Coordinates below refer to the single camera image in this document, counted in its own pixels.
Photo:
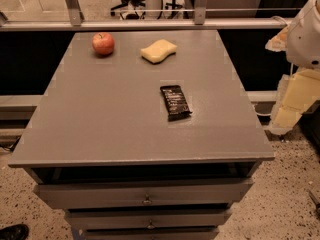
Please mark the middle grey drawer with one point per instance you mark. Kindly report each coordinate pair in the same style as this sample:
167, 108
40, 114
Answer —
148, 219

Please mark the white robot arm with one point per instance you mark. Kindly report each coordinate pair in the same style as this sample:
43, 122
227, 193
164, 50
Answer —
300, 40

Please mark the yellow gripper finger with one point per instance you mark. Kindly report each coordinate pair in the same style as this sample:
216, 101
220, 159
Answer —
303, 90
284, 118

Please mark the metal railing frame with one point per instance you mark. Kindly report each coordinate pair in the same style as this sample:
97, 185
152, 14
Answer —
94, 15

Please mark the black shoe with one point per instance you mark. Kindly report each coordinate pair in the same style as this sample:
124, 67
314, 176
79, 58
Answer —
15, 232

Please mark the grey drawer cabinet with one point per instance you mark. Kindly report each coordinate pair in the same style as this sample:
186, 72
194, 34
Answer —
104, 121

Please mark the top grey drawer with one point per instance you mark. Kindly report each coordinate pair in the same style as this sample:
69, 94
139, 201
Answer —
143, 194

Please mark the bottom grey drawer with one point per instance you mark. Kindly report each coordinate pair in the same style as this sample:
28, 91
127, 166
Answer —
199, 233

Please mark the red apple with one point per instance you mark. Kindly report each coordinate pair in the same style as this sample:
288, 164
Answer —
103, 43

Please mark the black rxbar chocolate bar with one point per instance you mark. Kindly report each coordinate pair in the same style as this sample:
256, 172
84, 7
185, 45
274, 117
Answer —
175, 102

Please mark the yellow sponge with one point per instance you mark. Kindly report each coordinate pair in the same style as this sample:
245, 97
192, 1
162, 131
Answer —
158, 51

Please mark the grey drawer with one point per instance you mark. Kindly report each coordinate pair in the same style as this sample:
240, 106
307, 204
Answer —
148, 219
199, 233
143, 194

